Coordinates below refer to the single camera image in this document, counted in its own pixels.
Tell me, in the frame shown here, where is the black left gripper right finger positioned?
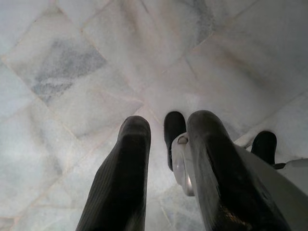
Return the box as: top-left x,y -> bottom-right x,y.
186,110 -> 292,231

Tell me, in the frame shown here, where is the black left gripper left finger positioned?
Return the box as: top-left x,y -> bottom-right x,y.
76,115 -> 152,231

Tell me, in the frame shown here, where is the black robot right foot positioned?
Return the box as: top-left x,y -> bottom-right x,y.
250,130 -> 278,167

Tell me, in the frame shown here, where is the black robot foot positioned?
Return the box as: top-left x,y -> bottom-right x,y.
250,130 -> 278,167
164,111 -> 187,170

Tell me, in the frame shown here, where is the black robot left foot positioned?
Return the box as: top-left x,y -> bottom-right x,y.
164,111 -> 187,170

